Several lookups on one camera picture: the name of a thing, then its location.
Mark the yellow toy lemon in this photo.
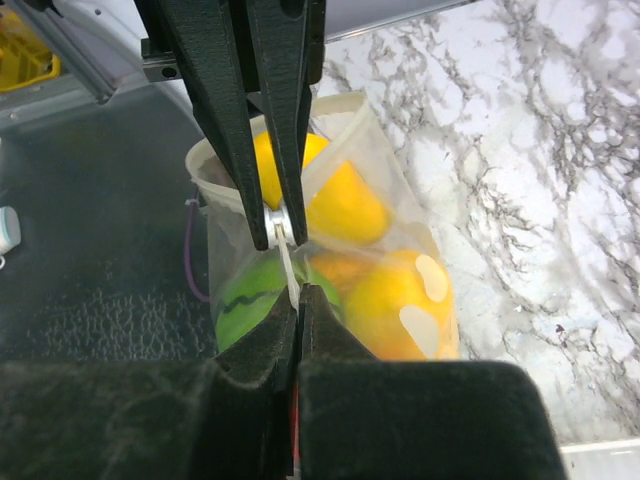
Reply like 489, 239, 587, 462
344, 250, 459, 361

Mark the clear zip top bag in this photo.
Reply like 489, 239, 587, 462
185, 93, 459, 361

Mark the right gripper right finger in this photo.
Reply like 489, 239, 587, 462
298, 285, 566, 479

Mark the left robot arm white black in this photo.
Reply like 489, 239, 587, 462
47, 1, 326, 250

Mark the orange yellow toy potato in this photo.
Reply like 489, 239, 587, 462
310, 252, 374, 296

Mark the dark green toy melon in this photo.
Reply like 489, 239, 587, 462
214, 257, 343, 353

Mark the yellow toy mango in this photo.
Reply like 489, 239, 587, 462
253, 131, 391, 245

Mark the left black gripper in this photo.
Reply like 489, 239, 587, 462
135, 0, 326, 250

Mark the aluminium rail frame front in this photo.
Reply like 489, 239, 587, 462
1, 1, 148, 132

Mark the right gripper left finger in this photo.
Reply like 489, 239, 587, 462
1, 293, 298, 479

